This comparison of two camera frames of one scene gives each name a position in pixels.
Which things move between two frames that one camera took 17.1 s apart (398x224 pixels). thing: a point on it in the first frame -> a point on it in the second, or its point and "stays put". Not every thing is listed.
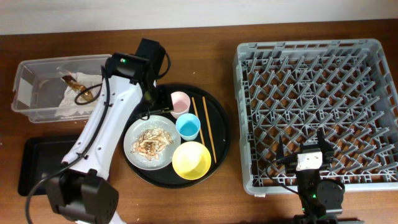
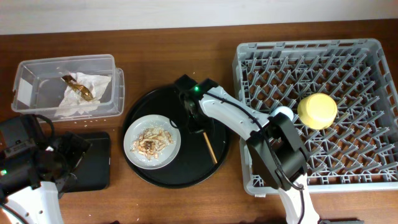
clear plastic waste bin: [60, 88] stays put
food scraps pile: [150, 142] stays put
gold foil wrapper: [71, 81] stays put
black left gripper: [163, 99] -> [75, 149]
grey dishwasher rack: [347, 88] stays put
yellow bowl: [191, 160] -> [317, 111]
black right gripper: [290, 165] -> [196, 130]
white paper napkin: [68, 104] stays put
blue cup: [188, 125] -> [284, 110]
